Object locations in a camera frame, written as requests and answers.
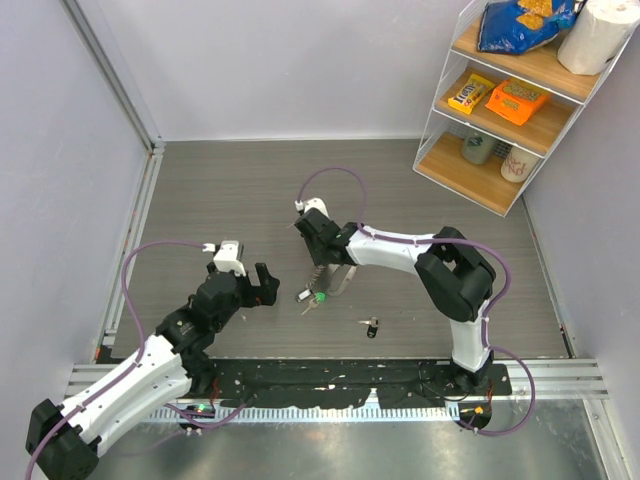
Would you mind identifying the silver metal key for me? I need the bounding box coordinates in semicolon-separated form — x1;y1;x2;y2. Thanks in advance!
302;297;320;315

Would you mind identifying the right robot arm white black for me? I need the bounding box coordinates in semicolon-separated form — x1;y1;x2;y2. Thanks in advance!
294;203;496;394

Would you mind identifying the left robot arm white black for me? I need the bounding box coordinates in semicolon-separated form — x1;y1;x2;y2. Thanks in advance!
26;263;280;479

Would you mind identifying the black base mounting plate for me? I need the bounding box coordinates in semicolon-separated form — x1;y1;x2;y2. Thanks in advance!
192;359;512;410

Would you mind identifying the grey green cup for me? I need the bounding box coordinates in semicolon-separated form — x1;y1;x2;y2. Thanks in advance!
461;129;497;165

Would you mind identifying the white printed cup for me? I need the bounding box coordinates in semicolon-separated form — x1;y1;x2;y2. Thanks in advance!
500;146;540;183

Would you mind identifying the yellow candy bag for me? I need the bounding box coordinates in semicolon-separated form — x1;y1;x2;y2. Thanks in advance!
447;74;496;115

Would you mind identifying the orange candy bag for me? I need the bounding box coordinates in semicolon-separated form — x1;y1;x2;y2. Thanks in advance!
486;78;551;126

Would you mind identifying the blue chips bag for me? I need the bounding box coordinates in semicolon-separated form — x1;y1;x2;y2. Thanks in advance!
476;0;579;55

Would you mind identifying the white paper towel roll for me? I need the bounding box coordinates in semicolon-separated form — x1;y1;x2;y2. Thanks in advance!
557;0;639;75

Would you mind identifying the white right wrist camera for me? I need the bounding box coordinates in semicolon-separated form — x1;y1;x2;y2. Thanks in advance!
294;197;329;217

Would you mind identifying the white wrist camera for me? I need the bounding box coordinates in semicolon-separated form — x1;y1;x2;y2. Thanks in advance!
202;240;247;277
294;197;329;217

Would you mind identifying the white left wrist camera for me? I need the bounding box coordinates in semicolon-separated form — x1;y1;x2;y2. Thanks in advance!
202;240;247;277

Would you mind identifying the aluminium cable duct rail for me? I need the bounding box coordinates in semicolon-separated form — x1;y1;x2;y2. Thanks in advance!
119;402;461;424

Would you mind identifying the white wire wooden shelf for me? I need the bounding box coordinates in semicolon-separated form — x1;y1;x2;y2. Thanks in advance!
413;1;629;217

